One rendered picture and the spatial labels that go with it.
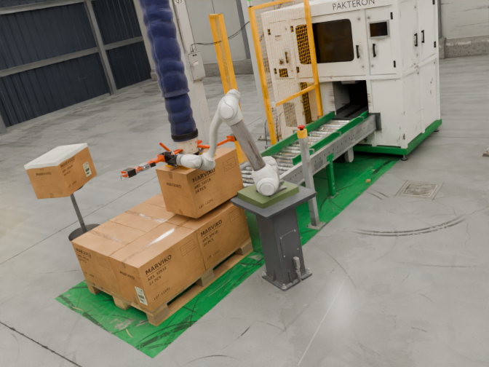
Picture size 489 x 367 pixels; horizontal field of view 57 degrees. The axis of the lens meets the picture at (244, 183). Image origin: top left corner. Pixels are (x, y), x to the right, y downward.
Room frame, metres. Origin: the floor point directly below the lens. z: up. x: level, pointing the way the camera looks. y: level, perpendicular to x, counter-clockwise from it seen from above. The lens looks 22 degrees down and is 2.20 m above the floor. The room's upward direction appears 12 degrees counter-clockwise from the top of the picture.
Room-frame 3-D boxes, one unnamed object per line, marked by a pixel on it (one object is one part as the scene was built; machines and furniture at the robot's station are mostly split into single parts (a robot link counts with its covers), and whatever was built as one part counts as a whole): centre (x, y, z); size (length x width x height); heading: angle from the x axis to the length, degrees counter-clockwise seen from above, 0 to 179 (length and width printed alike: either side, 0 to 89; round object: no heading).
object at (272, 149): (5.21, -0.74, 0.60); 1.60 x 0.10 x 0.09; 135
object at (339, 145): (4.54, -0.91, 0.50); 2.31 x 0.05 x 0.19; 135
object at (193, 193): (3.73, 0.36, 0.82); 0.60 x 0.40 x 0.40; 134
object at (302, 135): (4.00, -0.61, 0.50); 0.07 x 0.07 x 1.00; 45
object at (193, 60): (5.12, 0.27, 1.62); 0.20 x 0.05 x 0.30; 135
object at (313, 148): (4.83, -1.12, 0.60); 1.60 x 0.10 x 0.09; 135
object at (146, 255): (3.69, 0.82, 0.34); 1.20 x 1.00 x 0.40; 135
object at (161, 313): (3.69, 0.82, 0.07); 1.20 x 1.00 x 0.14; 135
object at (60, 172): (4.93, 1.97, 0.82); 0.60 x 0.40 x 0.40; 162
